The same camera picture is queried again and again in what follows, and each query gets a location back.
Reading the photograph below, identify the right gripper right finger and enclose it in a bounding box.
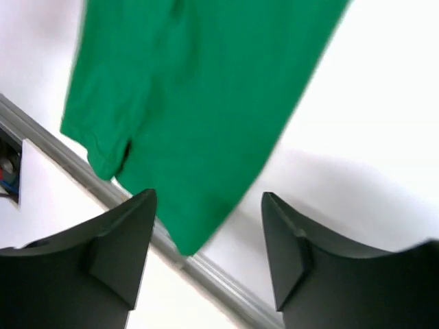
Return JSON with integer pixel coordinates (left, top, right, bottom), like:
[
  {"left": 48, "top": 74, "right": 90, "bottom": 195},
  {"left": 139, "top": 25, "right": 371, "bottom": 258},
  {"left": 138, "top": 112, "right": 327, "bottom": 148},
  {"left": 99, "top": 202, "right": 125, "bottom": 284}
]
[{"left": 261, "top": 192, "right": 438, "bottom": 329}]

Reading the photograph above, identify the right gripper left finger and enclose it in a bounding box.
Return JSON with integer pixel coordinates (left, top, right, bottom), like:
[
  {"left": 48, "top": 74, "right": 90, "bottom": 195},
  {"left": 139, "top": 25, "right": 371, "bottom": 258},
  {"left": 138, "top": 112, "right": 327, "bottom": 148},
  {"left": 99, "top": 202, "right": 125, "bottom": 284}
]
[{"left": 1, "top": 189, "right": 157, "bottom": 329}]

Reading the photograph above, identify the green t shirt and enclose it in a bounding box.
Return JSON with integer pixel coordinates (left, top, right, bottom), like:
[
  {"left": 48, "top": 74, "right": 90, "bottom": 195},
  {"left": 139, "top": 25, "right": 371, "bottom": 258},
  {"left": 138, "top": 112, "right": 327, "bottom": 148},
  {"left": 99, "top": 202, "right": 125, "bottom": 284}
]
[{"left": 60, "top": 0, "right": 347, "bottom": 256}]

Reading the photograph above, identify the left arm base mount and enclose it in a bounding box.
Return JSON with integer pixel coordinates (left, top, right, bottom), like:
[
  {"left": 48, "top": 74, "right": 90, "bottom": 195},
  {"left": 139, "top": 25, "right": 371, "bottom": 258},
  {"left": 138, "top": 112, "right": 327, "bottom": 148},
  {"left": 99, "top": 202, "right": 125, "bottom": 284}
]
[{"left": 1, "top": 124, "right": 22, "bottom": 206}]

